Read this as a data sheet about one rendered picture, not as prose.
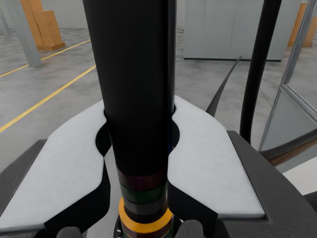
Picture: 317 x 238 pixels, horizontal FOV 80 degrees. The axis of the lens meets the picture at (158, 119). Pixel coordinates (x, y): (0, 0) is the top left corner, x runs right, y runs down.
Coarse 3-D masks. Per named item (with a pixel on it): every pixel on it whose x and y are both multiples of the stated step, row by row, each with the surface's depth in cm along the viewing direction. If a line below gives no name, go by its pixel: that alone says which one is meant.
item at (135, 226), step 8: (120, 200) 15; (120, 208) 14; (168, 208) 14; (120, 216) 14; (168, 216) 14; (128, 224) 13; (136, 224) 13; (144, 224) 13; (152, 224) 13; (160, 224) 13; (144, 232) 13
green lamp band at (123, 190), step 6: (120, 186) 13; (162, 186) 12; (126, 192) 12; (132, 192) 12; (138, 192) 12; (144, 192) 12; (150, 192) 12; (156, 192) 12; (162, 192) 12; (132, 198) 12; (138, 198) 12; (144, 198) 12; (150, 198) 12; (156, 198) 12
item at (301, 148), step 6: (306, 144) 24; (312, 144) 25; (294, 150) 24; (300, 150) 24; (276, 156) 23; (282, 156) 23; (288, 156) 23; (294, 156) 24; (270, 162) 22; (276, 162) 22; (282, 162) 23
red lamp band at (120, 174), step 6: (162, 168) 11; (120, 174) 11; (126, 174) 11; (156, 174) 11; (162, 174) 12; (120, 180) 12; (126, 180) 11; (132, 180) 11; (138, 180) 11; (144, 180) 11; (150, 180) 11; (156, 180) 11; (162, 180) 12; (126, 186) 12; (132, 186) 11; (138, 186) 11; (144, 186) 11; (150, 186) 11
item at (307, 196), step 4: (312, 192) 23; (316, 192) 22; (304, 196) 22; (308, 196) 22; (312, 196) 21; (316, 196) 21; (308, 200) 20; (312, 200) 20; (316, 200) 20; (312, 204) 19; (316, 204) 19; (316, 208) 18
